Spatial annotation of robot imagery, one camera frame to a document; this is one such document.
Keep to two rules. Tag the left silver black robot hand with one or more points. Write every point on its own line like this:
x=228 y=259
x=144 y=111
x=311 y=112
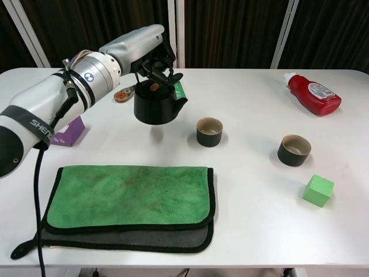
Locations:
x=132 y=49

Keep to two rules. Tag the black teapot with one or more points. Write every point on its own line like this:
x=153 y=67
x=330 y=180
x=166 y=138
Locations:
x=152 y=109

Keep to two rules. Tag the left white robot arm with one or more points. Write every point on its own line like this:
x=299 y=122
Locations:
x=43 y=95

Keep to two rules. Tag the orange correction tape dispenser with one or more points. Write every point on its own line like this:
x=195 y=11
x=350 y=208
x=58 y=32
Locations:
x=121 y=96

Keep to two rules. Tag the green tea sachet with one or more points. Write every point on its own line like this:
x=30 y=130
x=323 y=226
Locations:
x=180 y=91

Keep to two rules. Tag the purple white carton box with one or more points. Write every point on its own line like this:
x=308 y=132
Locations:
x=72 y=130

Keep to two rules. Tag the dark ceramic teacup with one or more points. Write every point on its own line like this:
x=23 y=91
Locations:
x=210 y=135
x=292 y=157

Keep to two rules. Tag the green grey folded cloth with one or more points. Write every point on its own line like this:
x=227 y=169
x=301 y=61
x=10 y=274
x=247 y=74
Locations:
x=129 y=199

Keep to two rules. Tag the red ketchup bottle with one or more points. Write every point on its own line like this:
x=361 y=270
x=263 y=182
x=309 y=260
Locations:
x=314 y=93

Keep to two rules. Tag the green cube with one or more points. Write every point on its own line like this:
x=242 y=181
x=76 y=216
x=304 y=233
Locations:
x=317 y=191

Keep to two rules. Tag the white frame post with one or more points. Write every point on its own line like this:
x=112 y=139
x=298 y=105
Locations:
x=176 y=17
x=27 y=34
x=284 y=34

